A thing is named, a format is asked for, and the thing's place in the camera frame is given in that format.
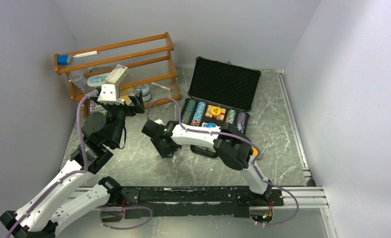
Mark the yellow big blind button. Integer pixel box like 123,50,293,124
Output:
211,107,222,116

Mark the black poker set case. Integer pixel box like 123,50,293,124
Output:
178,56,262,159

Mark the blue small blind button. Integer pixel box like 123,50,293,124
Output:
206,122,217,128

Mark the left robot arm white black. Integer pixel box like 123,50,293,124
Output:
0,90,145,238

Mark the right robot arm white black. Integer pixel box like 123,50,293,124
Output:
142,119,272,205

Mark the marker pen set pack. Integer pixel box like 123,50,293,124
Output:
89,99,107,115

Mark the cleaning gel jar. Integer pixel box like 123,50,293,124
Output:
138,84,152,102

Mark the yellow notepad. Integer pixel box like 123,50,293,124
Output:
120,87,137,105

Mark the white pink pen lower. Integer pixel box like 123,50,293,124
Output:
151,82,171,91

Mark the white green carton box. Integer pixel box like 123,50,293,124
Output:
106,64,128,84

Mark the green chip stack row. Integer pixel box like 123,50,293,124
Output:
181,100,196,125

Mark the orange wooden shelf rack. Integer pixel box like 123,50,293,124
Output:
54,32,181,107

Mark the light blue red chip row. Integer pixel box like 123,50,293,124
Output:
191,102,206,126

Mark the oval light blue dish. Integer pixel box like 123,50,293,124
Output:
87,73,110,87

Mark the red playing card deck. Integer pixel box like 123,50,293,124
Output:
205,105,226,120

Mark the clear plastic bottle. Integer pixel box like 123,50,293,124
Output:
69,71,86,89

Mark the white red pen top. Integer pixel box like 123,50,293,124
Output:
73,51,99,58

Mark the green orange chip row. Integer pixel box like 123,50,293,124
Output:
225,110,236,124

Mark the blue white eraser block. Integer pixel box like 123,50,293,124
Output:
57,55,73,65

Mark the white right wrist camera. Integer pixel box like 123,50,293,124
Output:
155,119,164,125

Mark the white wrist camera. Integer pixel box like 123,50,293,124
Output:
155,119,164,125
97,84,124,105

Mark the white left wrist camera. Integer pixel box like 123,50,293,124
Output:
97,84,124,105

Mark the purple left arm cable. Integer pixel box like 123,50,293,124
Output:
4,91,101,238

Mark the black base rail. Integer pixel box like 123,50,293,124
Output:
106,186,283,219

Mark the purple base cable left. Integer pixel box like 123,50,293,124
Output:
97,205,153,231

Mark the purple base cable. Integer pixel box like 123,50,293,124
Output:
254,182,300,227
97,205,153,231

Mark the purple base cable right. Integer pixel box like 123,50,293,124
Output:
254,182,300,227

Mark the aluminium frame rail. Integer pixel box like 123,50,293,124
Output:
276,69,329,209

